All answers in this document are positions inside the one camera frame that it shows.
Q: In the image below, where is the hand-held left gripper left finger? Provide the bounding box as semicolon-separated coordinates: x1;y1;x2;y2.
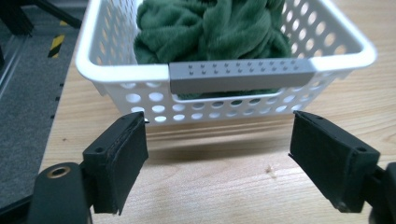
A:
82;111;149;217

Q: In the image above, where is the green fluffy cloth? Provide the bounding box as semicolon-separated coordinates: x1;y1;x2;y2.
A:
134;0;293;101

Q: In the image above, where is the black metal stand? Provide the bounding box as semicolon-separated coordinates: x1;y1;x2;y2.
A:
0;0;83;37

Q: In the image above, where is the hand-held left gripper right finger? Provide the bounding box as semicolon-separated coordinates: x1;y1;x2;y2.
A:
288;110;381;214

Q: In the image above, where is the yellow black hazard tape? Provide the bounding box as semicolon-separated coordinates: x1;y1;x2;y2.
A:
47;20;69;60

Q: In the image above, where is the white perforated plastic basket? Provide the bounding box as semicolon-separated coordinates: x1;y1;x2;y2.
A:
75;0;378;127

